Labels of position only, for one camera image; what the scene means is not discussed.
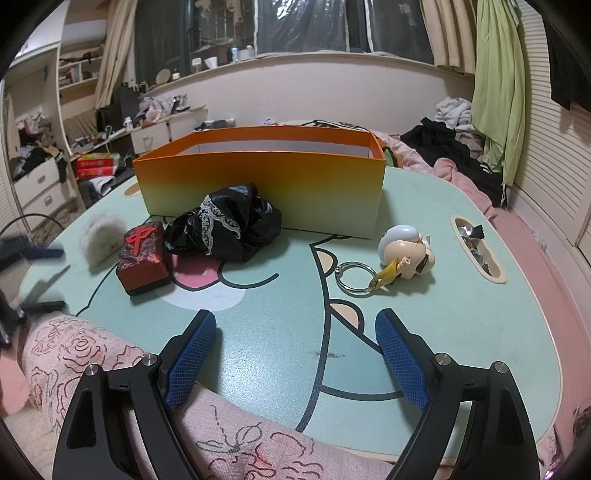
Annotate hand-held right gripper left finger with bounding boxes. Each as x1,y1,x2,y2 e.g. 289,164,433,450
52,309,218,480

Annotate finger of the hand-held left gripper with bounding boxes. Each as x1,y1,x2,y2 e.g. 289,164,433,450
18,299,69,315
0,236,65,261

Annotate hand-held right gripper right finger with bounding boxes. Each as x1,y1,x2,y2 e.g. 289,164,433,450
375,308,541,480

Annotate fluffy white pom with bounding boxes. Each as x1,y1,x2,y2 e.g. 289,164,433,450
81,215,127,267

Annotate orange cardboard box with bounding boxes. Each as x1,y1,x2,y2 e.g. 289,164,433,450
133,126,387,240

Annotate mint cartoon desktop table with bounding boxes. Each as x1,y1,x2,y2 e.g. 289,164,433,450
18,164,578,462

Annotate person's floral pajama leg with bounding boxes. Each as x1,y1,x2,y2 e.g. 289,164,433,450
21,314,402,480

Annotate white drawer unit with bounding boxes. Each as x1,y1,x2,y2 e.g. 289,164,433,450
11,157,79,232

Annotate brown snack packet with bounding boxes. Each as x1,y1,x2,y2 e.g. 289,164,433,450
115,220,174,296

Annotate red boxes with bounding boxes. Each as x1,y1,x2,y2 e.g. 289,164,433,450
74,152,121,178

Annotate black lace scrunchie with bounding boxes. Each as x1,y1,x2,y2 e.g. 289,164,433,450
163,183,283,263

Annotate crumpled foil wrappers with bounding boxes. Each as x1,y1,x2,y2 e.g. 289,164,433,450
457,220,497,275

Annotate pink bed sheet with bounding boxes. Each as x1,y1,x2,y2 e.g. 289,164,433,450
383,134,591,462

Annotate cream drawer cabinet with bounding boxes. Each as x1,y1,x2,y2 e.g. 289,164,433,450
131,122,174,155

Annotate white shelf unit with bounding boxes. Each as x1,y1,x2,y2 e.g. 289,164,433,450
55,41,107,112

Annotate pile of desk clutter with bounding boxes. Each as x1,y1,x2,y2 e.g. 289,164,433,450
139,92,195,121

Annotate black clothes pile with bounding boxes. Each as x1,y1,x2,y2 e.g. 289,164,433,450
399,117,506,206

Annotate beige curtain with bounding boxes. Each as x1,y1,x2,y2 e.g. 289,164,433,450
420,0,478,77
95,0,139,109

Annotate white louvered wardrobe door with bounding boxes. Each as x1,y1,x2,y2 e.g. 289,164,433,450
508,0,591,245

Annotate white clothes pile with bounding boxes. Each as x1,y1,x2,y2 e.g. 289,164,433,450
434,97,474,134

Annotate green hanging garment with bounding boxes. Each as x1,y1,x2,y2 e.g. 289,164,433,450
472,0,527,185

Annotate black hanging garment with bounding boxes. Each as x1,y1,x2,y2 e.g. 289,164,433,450
542,14,591,112

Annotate plastic covered window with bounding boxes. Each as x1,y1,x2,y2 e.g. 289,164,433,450
134,0,435,61

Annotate black cable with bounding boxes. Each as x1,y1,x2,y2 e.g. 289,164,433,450
0,210,65,236

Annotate figurine head keychain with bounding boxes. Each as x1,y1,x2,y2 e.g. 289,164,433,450
333,224,437,296

